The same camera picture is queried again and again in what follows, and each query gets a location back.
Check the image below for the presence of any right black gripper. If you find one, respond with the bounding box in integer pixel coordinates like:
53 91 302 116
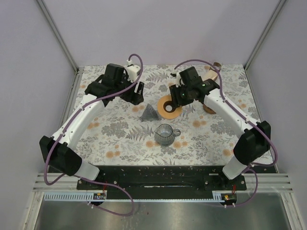
169 83 194 109

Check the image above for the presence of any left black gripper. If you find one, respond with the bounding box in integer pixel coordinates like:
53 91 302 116
115 74 145 105

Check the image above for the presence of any light wooden dripper ring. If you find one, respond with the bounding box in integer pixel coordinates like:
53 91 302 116
157 95 182 119

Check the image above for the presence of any clear ribbed glass dripper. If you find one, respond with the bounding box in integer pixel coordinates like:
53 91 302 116
140 104 159 122

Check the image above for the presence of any paper coffee filter pack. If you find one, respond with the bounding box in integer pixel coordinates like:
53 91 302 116
201 69 218 81

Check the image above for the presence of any glass coffee server carafe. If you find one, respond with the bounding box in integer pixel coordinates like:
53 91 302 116
154 124 181 146

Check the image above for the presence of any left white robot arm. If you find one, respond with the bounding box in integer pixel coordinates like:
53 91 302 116
39 61 144 189

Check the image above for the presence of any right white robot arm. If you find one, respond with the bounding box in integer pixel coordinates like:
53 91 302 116
164 67 271 190

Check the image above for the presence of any floral patterned table mat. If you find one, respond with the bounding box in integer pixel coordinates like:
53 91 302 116
59 64 275 166

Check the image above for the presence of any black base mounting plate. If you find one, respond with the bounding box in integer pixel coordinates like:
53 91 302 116
77 166 247 200

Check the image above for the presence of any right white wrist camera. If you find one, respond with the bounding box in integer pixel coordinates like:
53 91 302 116
170 72 184 87

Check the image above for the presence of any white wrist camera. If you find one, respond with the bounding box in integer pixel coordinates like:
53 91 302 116
125 60 141 82
170 72 184 87

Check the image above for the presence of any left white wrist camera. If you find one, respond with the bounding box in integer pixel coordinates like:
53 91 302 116
125 60 141 82

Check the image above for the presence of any dark wooden ring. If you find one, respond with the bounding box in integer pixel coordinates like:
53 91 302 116
203 104 216 115

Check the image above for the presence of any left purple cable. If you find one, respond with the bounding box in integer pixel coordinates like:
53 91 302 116
44 54 144 217

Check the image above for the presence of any purple cable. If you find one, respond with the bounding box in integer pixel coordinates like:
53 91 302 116
44 54 144 217
174 59 277 208

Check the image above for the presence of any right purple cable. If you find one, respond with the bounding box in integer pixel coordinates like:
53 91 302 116
174 59 277 208

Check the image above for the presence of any white slotted cable duct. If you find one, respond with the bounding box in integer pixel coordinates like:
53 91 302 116
44 192 225 203

